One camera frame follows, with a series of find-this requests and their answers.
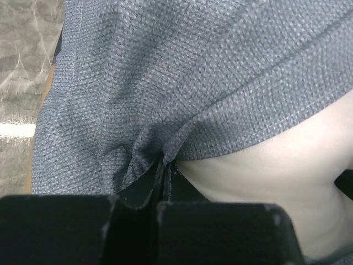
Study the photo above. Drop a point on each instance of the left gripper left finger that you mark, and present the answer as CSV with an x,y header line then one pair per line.
x,y
81,229

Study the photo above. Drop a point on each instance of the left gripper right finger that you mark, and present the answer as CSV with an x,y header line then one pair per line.
x,y
194,230

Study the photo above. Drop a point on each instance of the white pillow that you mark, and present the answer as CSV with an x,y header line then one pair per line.
x,y
296,170

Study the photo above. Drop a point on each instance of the striped blue grey pillowcase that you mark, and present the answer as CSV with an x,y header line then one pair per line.
x,y
136,81

